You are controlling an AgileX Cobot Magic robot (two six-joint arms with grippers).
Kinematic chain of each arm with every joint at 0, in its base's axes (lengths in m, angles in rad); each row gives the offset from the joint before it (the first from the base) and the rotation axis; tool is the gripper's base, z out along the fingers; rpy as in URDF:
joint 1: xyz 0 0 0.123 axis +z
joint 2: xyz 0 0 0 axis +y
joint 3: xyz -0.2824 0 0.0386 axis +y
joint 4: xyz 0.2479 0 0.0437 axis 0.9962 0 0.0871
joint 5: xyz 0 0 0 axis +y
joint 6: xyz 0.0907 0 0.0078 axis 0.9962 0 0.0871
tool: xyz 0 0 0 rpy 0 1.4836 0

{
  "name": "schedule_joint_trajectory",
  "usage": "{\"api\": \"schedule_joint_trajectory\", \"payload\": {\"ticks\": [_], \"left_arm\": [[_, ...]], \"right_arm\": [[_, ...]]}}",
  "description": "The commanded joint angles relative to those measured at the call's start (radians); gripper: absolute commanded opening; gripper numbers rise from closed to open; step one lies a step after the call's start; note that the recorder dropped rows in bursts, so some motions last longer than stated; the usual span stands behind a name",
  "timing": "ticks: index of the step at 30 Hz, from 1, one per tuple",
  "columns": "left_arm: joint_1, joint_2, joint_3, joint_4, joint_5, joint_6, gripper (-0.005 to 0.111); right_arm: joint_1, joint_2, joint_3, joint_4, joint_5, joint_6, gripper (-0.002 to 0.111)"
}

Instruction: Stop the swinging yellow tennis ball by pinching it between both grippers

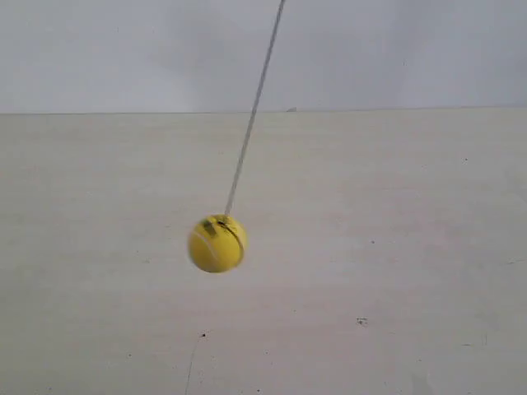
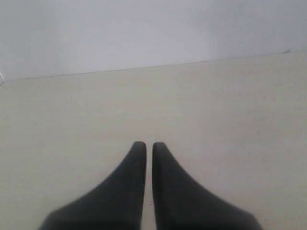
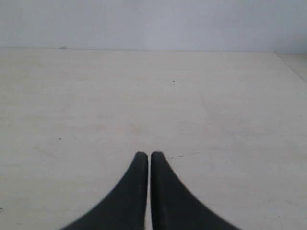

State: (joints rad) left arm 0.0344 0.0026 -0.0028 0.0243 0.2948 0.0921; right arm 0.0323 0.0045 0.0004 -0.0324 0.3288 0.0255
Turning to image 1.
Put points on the yellow tennis ball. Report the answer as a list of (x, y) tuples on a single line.
[(217, 243)]

